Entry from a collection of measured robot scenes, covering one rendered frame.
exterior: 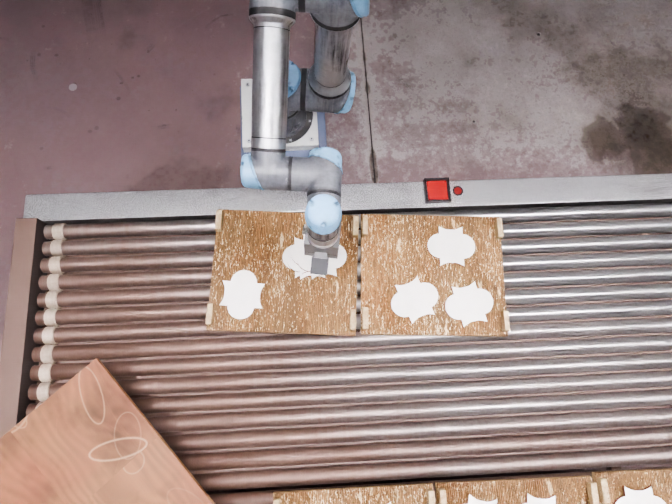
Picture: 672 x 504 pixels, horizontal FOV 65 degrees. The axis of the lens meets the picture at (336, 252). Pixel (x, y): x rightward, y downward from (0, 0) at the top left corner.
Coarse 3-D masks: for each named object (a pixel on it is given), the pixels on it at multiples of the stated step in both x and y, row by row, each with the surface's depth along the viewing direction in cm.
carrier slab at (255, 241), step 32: (224, 224) 151; (256, 224) 152; (288, 224) 152; (224, 256) 149; (256, 256) 149; (352, 256) 150; (224, 288) 147; (288, 288) 147; (320, 288) 148; (352, 288) 148; (224, 320) 144; (256, 320) 145; (288, 320) 145; (320, 320) 145
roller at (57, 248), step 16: (512, 224) 157; (528, 224) 157; (544, 224) 157; (560, 224) 157; (576, 224) 157; (592, 224) 157; (608, 224) 157; (624, 224) 157; (640, 224) 158; (656, 224) 158; (64, 240) 152; (80, 240) 151; (96, 240) 151; (112, 240) 151; (128, 240) 151; (144, 240) 151; (160, 240) 151; (176, 240) 151; (192, 240) 152; (208, 240) 152; (64, 256) 152
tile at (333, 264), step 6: (300, 252) 147; (342, 252) 147; (300, 258) 146; (306, 258) 146; (330, 258) 146; (342, 258) 147; (300, 264) 146; (306, 264) 146; (330, 264) 146; (336, 264) 146; (342, 264) 146; (306, 270) 145; (330, 270) 146; (312, 276) 145; (336, 276) 145
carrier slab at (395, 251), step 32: (384, 224) 153; (416, 224) 153; (448, 224) 154; (480, 224) 154; (384, 256) 151; (416, 256) 151; (480, 256) 152; (384, 288) 148; (448, 288) 149; (480, 288) 149; (384, 320) 146; (416, 320) 146; (448, 320) 147
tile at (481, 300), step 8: (456, 288) 148; (464, 288) 148; (472, 288) 148; (456, 296) 148; (464, 296) 148; (472, 296) 148; (480, 296) 148; (488, 296) 148; (448, 304) 147; (456, 304) 147; (464, 304) 147; (472, 304) 147; (480, 304) 147; (488, 304) 147; (448, 312) 146; (456, 312) 146; (464, 312) 146; (472, 312) 146; (480, 312) 147; (464, 320) 146; (472, 320) 146; (480, 320) 146
